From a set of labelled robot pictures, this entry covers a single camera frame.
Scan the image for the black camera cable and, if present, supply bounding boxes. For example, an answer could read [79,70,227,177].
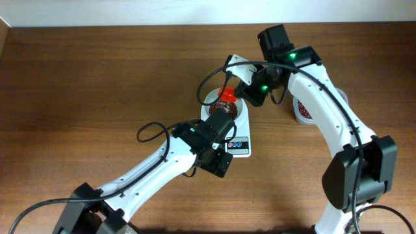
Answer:
[8,118,238,234]
[196,60,415,234]

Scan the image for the clear plastic food container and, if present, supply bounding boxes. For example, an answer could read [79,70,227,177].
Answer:
[292,86,350,126]

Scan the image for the black left camera cable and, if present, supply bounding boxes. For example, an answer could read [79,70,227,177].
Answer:
[8,118,238,234]

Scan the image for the orange plastic measuring scoop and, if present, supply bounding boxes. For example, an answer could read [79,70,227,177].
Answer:
[218,86,237,103]

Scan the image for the white digital kitchen scale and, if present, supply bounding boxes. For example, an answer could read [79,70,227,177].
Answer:
[200,97,252,159]

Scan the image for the black right camera cable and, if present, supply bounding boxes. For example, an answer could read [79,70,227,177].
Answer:
[196,60,415,234]

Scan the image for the red adzuki beans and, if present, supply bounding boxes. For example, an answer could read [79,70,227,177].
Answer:
[209,99,238,120]

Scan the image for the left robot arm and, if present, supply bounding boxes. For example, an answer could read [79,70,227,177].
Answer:
[53,110,237,233]

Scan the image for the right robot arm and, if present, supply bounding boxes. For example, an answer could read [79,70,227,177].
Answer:
[226,25,397,233]

